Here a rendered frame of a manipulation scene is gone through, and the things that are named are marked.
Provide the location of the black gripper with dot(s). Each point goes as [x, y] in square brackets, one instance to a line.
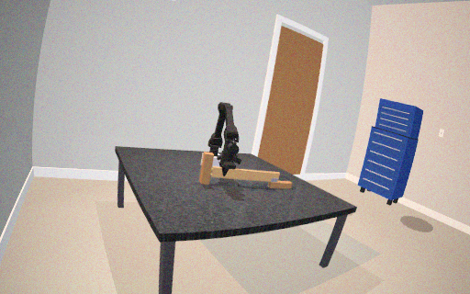
[225, 162]

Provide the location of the light wooden rail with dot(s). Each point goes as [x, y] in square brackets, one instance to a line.
[242, 174]

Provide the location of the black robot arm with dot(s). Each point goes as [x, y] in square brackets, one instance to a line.
[230, 133]

